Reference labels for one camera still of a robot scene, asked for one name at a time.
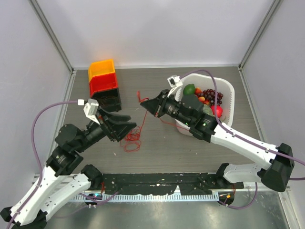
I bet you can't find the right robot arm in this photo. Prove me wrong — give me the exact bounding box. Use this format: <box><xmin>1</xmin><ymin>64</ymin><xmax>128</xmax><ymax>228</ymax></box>
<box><xmin>140</xmin><ymin>89</ymin><xmax>294</xmax><ymax>192</ymax></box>

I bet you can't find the red plastic bin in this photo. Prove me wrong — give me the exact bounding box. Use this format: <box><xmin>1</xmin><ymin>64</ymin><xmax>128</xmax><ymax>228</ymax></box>
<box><xmin>89</xmin><ymin>73</ymin><xmax>118</xmax><ymax>97</ymax></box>

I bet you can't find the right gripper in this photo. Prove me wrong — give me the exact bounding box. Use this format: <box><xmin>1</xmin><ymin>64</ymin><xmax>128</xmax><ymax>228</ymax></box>
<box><xmin>141</xmin><ymin>89</ymin><xmax>193</xmax><ymax>126</ymax></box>

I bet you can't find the white slotted cable duct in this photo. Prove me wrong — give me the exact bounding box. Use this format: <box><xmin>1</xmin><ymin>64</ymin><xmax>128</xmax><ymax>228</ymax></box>
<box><xmin>69</xmin><ymin>193</ymin><xmax>219</xmax><ymax>203</ymax></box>

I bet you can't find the brown cable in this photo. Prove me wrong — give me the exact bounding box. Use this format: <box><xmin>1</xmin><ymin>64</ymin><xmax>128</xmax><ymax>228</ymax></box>
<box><xmin>97</xmin><ymin>95</ymin><xmax>119</xmax><ymax>109</ymax></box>

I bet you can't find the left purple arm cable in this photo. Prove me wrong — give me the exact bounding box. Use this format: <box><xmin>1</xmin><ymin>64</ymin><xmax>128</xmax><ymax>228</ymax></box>
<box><xmin>4</xmin><ymin>100</ymin><xmax>120</xmax><ymax>229</ymax></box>

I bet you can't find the green lime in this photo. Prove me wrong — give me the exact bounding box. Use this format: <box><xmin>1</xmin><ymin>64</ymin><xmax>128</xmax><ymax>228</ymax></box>
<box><xmin>183</xmin><ymin>84</ymin><xmax>195</xmax><ymax>95</ymax></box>

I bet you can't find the green netted melon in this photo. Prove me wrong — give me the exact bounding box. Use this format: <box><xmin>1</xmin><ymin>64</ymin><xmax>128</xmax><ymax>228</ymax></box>
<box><xmin>203</xmin><ymin>104</ymin><xmax>214</xmax><ymax>116</ymax></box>

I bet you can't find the dark red grape bunch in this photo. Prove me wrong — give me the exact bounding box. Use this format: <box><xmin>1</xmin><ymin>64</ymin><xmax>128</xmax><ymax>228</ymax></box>
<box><xmin>204</xmin><ymin>89</ymin><xmax>224</xmax><ymax>105</ymax></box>

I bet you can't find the red cable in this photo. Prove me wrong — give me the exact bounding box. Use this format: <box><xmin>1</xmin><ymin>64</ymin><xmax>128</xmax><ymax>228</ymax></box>
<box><xmin>119</xmin><ymin>90</ymin><xmax>177</xmax><ymax>153</ymax></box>

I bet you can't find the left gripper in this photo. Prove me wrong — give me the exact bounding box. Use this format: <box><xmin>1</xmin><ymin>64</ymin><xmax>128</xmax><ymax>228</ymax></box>
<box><xmin>76</xmin><ymin>106</ymin><xmax>137</xmax><ymax>152</ymax></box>

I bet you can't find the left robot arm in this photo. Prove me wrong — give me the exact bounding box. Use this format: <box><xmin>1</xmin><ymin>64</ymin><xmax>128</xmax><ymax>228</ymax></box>
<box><xmin>0</xmin><ymin>107</ymin><xmax>136</xmax><ymax>229</ymax></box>

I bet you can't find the white fruit basket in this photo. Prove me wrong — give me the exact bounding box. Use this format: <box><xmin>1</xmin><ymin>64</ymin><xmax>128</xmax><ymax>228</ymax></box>
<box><xmin>175</xmin><ymin>73</ymin><xmax>235</xmax><ymax>127</ymax></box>

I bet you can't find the red apple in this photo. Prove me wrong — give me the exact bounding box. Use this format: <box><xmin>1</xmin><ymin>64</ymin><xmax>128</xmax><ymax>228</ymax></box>
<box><xmin>211</xmin><ymin>105</ymin><xmax>223</xmax><ymax>118</ymax></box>

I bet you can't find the black plastic bin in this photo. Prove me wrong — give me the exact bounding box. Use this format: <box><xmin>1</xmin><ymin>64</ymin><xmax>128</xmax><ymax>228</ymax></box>
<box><xmin>91</xmin><ymin>88</ymin><xmax>122</xmax><ymax>112</ymax></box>

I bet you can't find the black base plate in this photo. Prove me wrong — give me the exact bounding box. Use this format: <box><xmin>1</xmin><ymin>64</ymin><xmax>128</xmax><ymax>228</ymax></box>
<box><xmin>103</xmin><ymin>173</ymin><xmax>244</xmax><ymax>196</ymax></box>

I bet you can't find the yellow plastic bin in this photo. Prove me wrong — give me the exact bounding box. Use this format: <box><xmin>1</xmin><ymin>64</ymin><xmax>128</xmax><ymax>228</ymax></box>
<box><xmin>88</xmin><ymin>59</ymin><xmax>115</xmax><ymax>81</ymax></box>

